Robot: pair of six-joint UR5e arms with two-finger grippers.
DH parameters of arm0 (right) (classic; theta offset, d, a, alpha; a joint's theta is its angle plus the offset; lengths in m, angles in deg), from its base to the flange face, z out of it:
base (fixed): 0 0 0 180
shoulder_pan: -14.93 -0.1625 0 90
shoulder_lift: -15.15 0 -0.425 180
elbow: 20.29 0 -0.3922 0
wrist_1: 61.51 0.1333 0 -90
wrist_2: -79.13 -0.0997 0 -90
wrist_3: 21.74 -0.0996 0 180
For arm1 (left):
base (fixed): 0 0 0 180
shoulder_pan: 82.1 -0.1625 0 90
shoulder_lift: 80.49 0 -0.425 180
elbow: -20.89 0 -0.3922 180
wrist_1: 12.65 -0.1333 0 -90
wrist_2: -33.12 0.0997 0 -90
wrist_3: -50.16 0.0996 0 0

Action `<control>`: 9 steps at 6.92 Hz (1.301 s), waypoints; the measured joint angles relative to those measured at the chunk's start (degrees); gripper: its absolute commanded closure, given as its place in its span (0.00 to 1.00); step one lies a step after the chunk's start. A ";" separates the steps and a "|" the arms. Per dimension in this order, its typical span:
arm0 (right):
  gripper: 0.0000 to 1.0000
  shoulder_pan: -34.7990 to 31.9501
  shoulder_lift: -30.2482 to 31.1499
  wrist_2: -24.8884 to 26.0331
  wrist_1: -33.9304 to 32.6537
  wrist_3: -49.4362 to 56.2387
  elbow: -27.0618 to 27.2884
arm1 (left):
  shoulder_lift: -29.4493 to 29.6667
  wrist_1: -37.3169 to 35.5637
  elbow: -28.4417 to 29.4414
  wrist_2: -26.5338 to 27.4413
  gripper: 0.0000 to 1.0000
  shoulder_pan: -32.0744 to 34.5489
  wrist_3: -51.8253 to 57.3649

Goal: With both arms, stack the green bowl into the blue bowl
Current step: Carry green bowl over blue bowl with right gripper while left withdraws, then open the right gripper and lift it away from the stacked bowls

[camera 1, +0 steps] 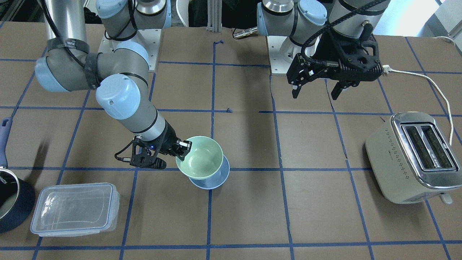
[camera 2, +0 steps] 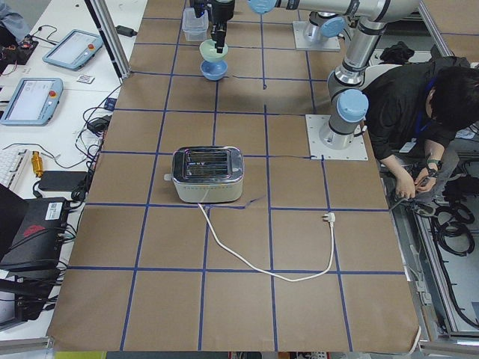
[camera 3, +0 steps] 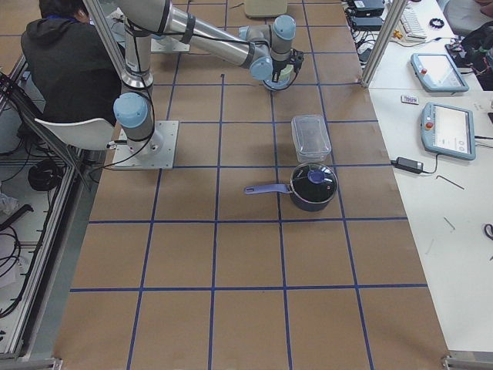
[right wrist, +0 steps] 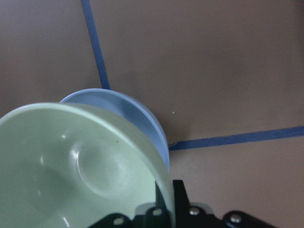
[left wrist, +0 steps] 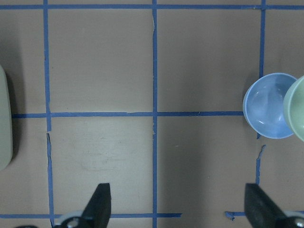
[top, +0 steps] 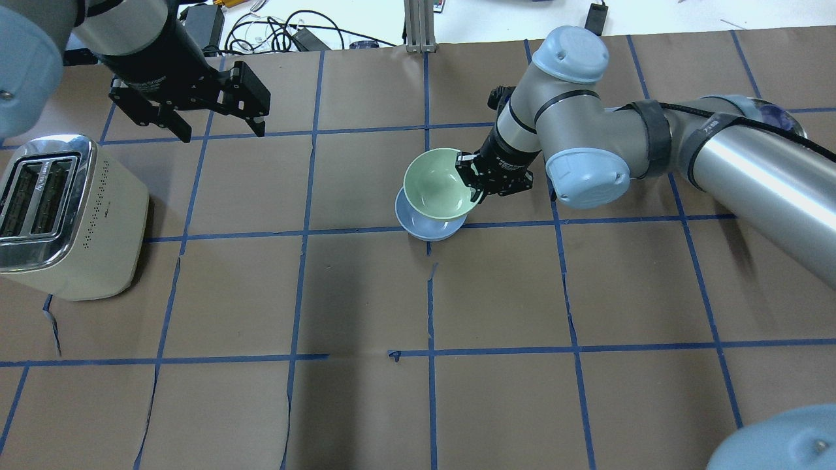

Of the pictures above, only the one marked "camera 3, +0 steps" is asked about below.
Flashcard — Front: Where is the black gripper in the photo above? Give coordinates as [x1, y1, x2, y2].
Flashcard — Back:
[271, 48, 304, 82]

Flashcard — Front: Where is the blue bowl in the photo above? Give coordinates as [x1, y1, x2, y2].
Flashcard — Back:
[263, 76, 297, 92]

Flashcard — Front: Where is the green bowl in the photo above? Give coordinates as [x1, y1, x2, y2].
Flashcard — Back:
[278, 65, 293, 85]

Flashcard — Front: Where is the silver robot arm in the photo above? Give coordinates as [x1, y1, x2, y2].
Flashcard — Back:
[116, 1, 304, 92]

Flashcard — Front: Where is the clear plastic container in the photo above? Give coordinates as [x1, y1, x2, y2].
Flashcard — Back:
[291, 114, 331, 163]

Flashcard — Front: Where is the dark blue saucepan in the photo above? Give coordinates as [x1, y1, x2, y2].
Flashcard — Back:
[243, 163, 338, 212]

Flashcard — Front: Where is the white keyboard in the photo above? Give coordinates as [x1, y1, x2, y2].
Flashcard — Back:
[398, 8, 428, 42]

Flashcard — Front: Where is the black power adapter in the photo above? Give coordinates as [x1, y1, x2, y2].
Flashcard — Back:
[391, 156, 424, 174]

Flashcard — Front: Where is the blue teach pendant far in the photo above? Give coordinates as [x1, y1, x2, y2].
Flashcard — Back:
[410, 53, 469, 93]

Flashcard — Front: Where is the blue teach pendant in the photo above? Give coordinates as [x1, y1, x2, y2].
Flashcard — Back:
[410, 53, 469, 93]
[421, 103, 476, 161]

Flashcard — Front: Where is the blue teach pendant near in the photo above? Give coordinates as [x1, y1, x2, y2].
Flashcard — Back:
[421, 103, 476, 161]

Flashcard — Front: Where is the white chair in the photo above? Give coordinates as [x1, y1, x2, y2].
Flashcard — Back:
[35, 118, 114, 150]

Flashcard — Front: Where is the person in black jacket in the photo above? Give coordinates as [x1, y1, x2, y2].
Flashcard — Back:
[21, 1, 122, 125]

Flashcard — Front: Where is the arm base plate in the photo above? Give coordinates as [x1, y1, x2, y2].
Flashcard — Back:
[151, 36, 190, 54]
[111, 120, 179, 170]

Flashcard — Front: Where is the aluminium frame post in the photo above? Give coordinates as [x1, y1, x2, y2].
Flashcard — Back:
[361, 0, 407, 88]

